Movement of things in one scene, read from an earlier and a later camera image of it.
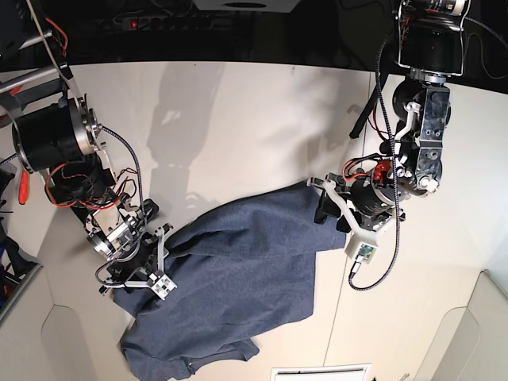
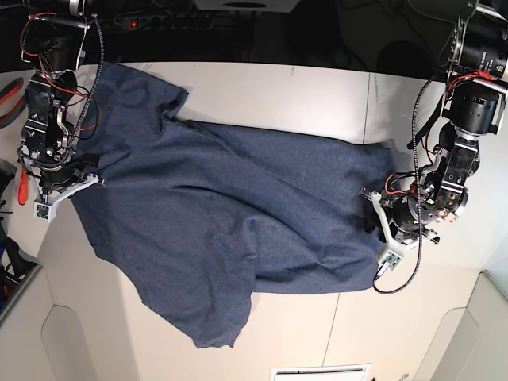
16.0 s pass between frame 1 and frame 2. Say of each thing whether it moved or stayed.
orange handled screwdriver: stayed
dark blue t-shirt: moved
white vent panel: stayed
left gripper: moved
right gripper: moved
